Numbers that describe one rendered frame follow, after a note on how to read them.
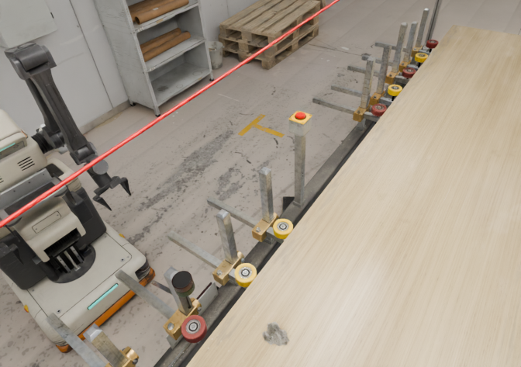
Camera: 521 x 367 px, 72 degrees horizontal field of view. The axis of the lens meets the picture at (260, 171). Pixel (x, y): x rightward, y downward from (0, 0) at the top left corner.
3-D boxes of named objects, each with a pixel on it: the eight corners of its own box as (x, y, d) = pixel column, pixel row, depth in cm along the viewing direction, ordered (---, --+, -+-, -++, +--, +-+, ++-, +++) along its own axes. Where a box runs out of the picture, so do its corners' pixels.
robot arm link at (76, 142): (40, 43, 114) (5, 56, 108) (49, 46, 111) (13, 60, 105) (92, 147, 143) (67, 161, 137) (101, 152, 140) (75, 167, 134)
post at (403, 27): (387, 92, 250) (401, 22, 217) (388, 90, 252) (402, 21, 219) (391, 94, 248) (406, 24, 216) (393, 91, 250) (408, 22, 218)
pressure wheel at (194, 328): (182, 344, 122) (175, 329, 114) (198, 324, 127) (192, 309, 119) (199, 357, 118) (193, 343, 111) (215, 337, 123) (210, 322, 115)
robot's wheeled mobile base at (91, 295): (15, 289, 228) (-7, 268, 212) (102, 226, 262) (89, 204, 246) (67, 359, 195) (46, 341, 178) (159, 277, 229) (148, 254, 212)
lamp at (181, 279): (183, 315, 120) (167, 281, 105) (194, 302, 123) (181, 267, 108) (195, 324, 117) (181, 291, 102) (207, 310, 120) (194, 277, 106)
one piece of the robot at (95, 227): (16, 280, 218) (-81, 183, 161) (95, 223, 247) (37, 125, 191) (41, 313, 201) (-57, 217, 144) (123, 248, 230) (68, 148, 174)
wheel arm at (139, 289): (117, 280, 139) (113, 274, 136) (124, 274, 141) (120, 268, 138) (198, 344, 119) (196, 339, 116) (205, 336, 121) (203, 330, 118)
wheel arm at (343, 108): (312, 104, 225) (312, 98, 222) (315, 101, 227) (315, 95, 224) (378, 124, 205) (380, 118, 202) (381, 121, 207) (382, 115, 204)
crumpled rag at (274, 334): (257, 334, 112) (257, 331, 111) (271, 319, 116) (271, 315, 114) (279, 354, 108) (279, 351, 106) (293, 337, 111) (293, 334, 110)
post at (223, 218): (232, 286, 152) (215, 213, 120) (236, 280, 154) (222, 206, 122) (238, 291, 151) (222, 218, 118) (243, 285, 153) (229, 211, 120)
